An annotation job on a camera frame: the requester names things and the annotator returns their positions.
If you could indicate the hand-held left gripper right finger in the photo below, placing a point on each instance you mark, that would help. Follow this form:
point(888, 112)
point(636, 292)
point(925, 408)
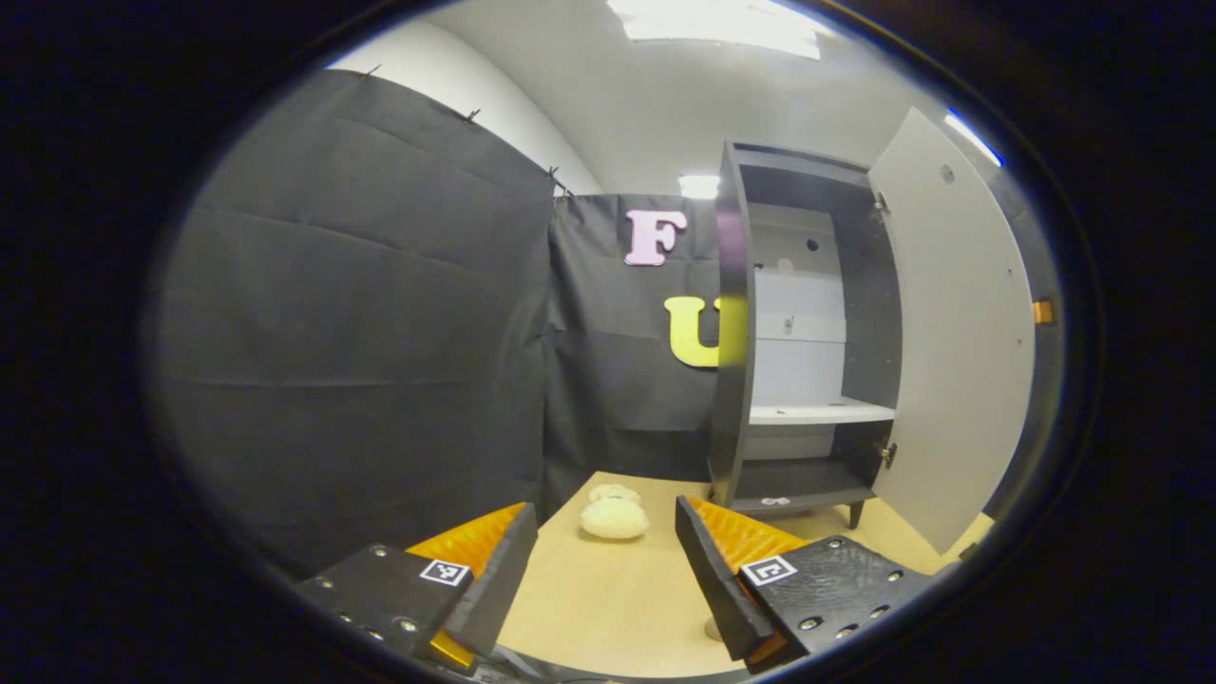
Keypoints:
point(720, 579)

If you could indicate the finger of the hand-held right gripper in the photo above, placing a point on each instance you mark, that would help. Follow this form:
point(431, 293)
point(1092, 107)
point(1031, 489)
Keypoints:
point(1042, 312)

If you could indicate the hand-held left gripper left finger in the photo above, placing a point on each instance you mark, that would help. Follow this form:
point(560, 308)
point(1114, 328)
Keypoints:
point(503, 579)

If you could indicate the white cabinet door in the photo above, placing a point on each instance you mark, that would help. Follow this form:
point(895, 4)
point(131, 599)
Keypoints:
point(959, 332)

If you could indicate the grey cabinet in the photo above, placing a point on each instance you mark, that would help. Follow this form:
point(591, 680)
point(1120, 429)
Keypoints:
point(733, 399)

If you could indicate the metal door hinge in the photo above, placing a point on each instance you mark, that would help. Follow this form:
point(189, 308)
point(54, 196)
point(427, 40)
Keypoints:
point(881, 204)
point(888, 454)

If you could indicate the cream plush toy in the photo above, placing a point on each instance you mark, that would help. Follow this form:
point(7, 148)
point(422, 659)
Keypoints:
point(615, 518)

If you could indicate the black backdrop cloth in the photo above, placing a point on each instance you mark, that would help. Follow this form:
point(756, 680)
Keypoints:
point(361, 313)

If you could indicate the large ceiling light panel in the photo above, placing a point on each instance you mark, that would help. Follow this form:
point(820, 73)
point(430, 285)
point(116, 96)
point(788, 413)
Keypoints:
point(722, 24)

